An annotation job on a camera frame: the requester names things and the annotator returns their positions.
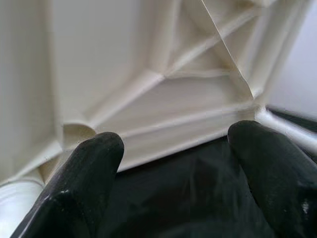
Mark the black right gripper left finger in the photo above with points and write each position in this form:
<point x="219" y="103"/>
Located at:
<point x="74" y="188"/>

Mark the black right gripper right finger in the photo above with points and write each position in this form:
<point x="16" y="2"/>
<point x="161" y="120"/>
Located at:
<point x="280" y="178"/>

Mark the white plastic table leg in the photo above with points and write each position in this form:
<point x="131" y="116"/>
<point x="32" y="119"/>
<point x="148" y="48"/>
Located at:
<point x="17" y="203"/>
<point x="287" y="126"/>

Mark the white plastic table top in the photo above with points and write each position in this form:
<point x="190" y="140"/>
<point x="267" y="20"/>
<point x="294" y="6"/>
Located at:
<point x="123" y="74"/>

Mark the black table cloth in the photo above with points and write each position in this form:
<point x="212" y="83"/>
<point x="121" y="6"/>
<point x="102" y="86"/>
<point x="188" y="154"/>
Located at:
<point x="185" y="193"/>

